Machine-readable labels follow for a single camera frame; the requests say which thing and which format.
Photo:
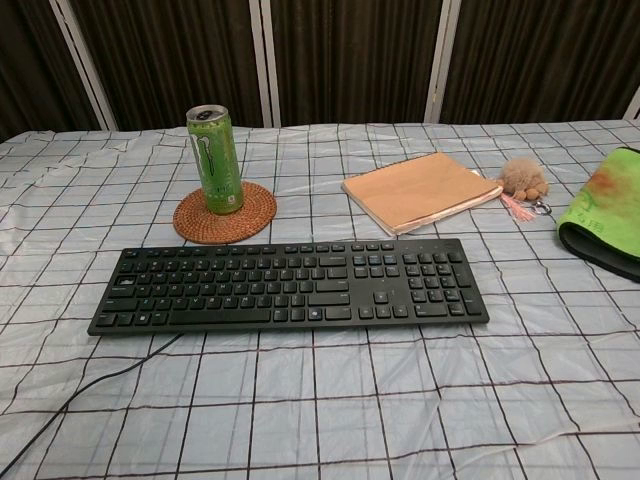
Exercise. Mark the green folded towel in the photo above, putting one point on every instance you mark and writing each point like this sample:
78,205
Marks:
600,210

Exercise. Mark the round woven rattan coaster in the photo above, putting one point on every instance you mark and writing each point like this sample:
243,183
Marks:
195,225

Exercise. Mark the green energy drink can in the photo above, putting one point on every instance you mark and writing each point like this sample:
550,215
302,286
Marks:
216,170

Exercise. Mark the checked plastic tablecloth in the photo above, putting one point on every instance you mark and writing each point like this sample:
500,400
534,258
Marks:
320,390

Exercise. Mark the tan paper notebook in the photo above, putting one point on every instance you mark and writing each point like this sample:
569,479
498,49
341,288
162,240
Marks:
415,190

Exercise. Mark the dark folding screen panels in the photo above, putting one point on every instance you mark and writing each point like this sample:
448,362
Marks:
350,55

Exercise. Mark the black computer keyboard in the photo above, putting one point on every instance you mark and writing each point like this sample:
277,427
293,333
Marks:
320,285

